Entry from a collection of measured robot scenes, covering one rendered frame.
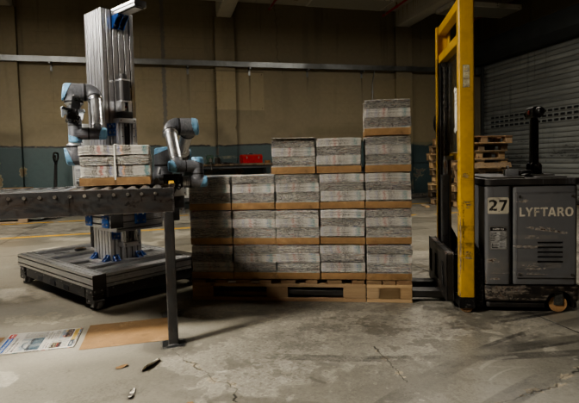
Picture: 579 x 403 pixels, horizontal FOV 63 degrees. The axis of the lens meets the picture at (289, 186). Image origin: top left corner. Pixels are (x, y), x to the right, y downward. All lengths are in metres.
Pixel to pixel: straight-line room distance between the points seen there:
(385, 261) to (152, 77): 7.58
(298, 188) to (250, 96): 7.05
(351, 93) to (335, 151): 7.65
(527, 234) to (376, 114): 1.13
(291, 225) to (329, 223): 0.25
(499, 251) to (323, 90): 7.84
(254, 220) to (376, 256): 0.82
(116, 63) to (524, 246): 2.96
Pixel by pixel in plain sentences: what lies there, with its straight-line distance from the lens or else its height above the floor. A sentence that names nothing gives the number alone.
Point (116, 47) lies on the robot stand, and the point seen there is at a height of 1.76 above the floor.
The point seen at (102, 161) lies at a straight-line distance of 2.82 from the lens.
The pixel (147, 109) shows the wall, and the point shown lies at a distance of 9.83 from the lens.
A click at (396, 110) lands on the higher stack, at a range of 3.06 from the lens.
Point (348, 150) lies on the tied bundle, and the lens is 3.03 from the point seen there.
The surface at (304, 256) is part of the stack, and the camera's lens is 3.10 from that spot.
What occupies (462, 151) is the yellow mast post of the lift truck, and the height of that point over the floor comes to 0.95.
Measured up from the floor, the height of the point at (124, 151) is 0.99.
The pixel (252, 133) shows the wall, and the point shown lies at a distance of 9.94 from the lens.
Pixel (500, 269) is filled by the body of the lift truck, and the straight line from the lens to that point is 3.07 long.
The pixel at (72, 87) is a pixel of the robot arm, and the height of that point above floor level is 1.43.
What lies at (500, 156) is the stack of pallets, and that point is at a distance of 9.79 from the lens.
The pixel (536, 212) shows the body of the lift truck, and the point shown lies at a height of 0.59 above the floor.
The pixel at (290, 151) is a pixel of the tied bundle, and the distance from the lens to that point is 3.05.
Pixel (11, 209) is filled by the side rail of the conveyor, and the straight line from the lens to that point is 2.52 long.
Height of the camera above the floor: 0.92
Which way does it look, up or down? 3 degrees down
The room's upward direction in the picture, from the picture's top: 1 degrees counter-clockwise
